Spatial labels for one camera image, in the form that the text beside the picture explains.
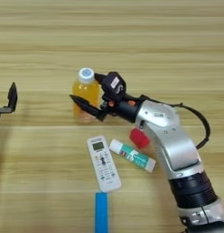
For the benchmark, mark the blue rectangular block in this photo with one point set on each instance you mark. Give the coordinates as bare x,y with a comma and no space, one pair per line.
101,212

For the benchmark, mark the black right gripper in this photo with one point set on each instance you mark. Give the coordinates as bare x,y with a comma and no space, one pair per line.
123,107

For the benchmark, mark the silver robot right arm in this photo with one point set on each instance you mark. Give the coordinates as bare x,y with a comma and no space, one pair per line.
177,142

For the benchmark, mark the white green glue stick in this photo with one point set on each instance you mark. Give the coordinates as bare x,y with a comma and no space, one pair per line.
132,155

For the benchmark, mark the red cube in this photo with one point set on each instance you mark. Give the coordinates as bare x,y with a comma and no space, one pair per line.
139,138

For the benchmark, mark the orange juice bottle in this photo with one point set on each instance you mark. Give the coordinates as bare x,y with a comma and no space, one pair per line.
85,94

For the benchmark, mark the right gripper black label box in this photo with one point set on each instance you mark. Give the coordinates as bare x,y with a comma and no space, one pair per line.
114,85

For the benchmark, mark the white remote control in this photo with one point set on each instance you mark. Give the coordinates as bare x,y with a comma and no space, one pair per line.
103,164

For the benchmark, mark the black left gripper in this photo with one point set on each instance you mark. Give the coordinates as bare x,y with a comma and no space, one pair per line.
1,113

